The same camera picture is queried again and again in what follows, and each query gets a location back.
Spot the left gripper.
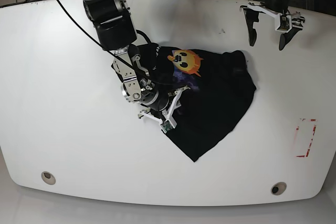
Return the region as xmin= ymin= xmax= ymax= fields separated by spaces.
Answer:
xmin=239 ymin=3 xmax=305 ymax=50

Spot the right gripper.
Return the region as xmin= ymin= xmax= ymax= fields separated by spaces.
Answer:
xmin=136 ymin=86 xmax=191 ymax=127

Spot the black graphic t-shirt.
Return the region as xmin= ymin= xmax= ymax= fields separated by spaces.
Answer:
xmin=111 ymin=42 xmax=257 ymax=163

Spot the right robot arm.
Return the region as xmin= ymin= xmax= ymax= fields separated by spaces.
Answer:
xmin=82 ymin=0 xmax=188 ymax=132

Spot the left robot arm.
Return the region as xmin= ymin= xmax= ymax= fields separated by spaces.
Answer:
xmin=240 ymin=0 xmax=305 ymax=51

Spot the red tape rectangle marking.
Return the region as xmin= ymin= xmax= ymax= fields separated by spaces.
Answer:
xmin=293 ymin=118 xmax=317 ymax=158

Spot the right table grommet hole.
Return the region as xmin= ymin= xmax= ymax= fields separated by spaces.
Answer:
xmin=271 ymin=182 xmax=287 ymax=196

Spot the table grommet hole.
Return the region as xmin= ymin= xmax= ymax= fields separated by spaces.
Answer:
xmin=271 ymin=182 xmax=287 ymax=196
xmin=41 ymin=172 xmax=56 ymax=185

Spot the left table grommet hole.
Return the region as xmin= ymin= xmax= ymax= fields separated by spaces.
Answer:
xmin=41 ymin=172 xmax=56 ymax=185

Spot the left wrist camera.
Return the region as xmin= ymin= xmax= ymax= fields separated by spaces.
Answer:
xmin=278 ymin=16 xmax=290 ymax=31

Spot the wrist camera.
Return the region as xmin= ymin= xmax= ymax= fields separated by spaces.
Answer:
xmin=160 ymin=121 xmax=174 ymax=134
xmin=278 ymin=16 xmax=290 ymax=31

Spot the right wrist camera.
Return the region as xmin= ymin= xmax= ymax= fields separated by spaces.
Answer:
xmin=160 ymin=121 xmax=174 ymax=134

